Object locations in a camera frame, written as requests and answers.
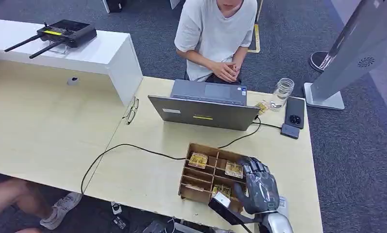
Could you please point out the person's left hand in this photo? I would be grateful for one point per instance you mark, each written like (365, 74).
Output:
(236, 69)

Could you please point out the person's right hand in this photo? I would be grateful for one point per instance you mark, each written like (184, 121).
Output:
(222, 72)

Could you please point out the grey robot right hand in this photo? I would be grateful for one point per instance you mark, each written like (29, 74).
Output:
(260, 189)

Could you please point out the glossy printed card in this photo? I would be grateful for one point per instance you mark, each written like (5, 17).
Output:
(221, 191)

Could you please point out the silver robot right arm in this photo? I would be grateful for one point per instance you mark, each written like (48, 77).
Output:
(277, 223)

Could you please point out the white printed label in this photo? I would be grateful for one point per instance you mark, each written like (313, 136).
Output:
(283, 205)

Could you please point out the tan printed card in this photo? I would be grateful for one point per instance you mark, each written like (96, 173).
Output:
(233, 169)

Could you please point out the grey laptop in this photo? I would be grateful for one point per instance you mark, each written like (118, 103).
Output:
(206, 111)

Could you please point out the person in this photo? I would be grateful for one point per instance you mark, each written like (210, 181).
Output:
(215, 29)

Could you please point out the loose yellow card pile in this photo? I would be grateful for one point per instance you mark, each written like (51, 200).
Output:
(262, 107)

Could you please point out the clear glass jar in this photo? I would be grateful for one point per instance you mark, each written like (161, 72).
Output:
(283, 91)

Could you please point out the wooden compartment card box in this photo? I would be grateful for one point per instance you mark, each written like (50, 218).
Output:
(199, 183)

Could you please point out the small dark power bank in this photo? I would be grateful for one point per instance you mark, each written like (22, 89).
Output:
(290, 131)

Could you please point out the yellow printed card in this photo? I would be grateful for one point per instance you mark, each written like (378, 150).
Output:
(198, 160)

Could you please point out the black smartphone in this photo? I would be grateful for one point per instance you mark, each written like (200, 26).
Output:
(295, 112)

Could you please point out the round black floor base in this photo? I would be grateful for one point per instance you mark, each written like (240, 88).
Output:
(317, 61)

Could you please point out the eyeglasses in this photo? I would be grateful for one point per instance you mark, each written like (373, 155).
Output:
(131, 112)

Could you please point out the grey kiosk stand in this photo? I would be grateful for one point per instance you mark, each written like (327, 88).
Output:
(351, 54)

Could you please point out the white desk riser shelf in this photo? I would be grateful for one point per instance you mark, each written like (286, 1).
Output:
(100, 53)

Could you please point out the black box on floor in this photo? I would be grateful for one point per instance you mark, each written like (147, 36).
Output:
(116, 4)

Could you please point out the black floor device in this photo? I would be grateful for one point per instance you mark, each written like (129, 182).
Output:
(121, 223)

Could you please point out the white floor plug adapter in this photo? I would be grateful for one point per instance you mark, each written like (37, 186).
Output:
(116, 208)

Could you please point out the small white round gadget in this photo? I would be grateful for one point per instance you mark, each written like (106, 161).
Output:
(73, 81)

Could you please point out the black remote controller with antennas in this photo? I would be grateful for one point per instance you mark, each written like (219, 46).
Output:
(67, 32)

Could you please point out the clear controller stand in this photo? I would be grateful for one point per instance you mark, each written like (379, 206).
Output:
(59, 49)

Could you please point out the grey sneaker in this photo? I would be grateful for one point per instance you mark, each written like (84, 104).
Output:
(61, 210)

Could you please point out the person's bare leg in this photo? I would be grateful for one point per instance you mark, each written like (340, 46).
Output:
(10, 196)

